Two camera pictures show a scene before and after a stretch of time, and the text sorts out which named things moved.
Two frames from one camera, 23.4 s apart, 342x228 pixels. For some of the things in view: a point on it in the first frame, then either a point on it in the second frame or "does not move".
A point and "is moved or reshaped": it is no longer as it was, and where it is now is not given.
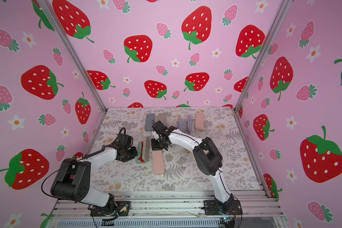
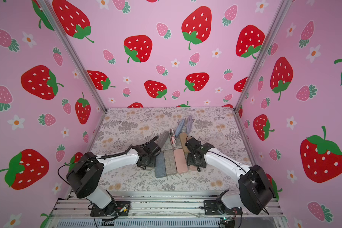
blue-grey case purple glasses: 149,118 to 160,166
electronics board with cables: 228,222 does not move
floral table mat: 174,168 does not move
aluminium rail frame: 169,210 does not move
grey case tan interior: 189,128 does not move
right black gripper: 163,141 to 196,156
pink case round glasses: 199,120 to 193,167
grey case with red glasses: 144,151 is moved or reshaped
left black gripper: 135,153 to 153,164
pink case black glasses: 157,162 to 180,160
